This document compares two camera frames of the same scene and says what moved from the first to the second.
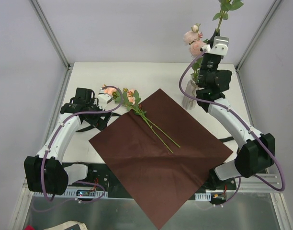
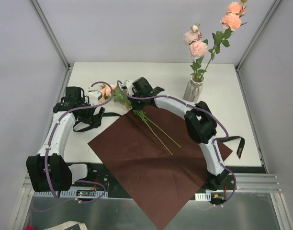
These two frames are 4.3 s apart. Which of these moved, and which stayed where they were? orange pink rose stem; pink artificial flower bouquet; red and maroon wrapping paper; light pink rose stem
Moved: orange pink rose stem
Stayed: red and maroon wrapping paper; pink artificial flower bouquet; light pink rose stem
